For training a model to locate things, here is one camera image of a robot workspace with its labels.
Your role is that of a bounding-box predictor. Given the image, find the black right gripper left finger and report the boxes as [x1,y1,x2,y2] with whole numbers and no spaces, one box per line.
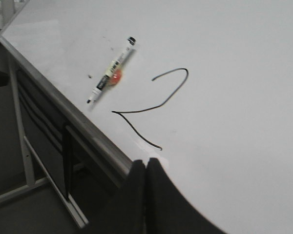
[78,160,145,234]

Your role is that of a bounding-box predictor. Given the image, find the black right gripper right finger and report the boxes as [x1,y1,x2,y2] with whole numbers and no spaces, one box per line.
[146,158,224,234]

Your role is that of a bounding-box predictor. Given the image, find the black whiteboard marker with magnet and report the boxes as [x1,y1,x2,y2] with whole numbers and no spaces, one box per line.
[86,37,136,104]

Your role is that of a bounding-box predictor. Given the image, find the grey whiteboard stand frame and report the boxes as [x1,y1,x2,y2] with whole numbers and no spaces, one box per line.
[8,51,131,228]

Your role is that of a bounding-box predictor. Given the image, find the white whiteboard with aluminium frame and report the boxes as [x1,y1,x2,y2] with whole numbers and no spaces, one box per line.
[0,0,293,234]

